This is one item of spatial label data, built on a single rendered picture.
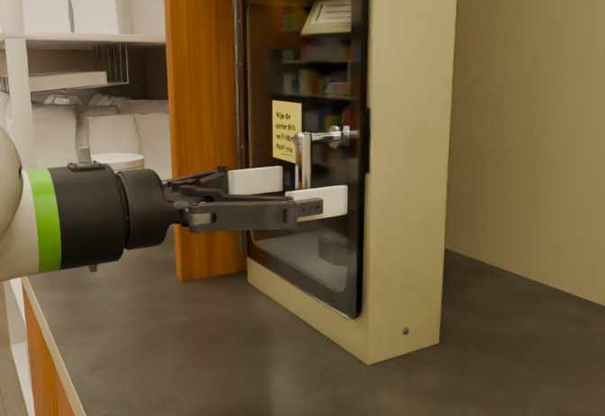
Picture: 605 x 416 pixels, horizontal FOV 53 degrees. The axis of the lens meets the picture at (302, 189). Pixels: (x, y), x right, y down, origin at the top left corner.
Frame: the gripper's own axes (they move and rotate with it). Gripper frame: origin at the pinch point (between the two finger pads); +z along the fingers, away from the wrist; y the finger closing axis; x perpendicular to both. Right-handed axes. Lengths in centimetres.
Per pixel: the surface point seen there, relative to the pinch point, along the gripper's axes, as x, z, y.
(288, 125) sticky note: -5.9, 4.4, 10.8
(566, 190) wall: 5.6, 48.6, 1.3
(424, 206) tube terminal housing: 2.5, 13.2, -5.3
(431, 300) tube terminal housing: 14.4, 15.0, -5.4
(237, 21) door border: -19.6, 4.4, 25.8
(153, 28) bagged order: -24, 26, 133
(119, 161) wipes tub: 6, -4, 66
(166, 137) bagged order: 9, 25, 124
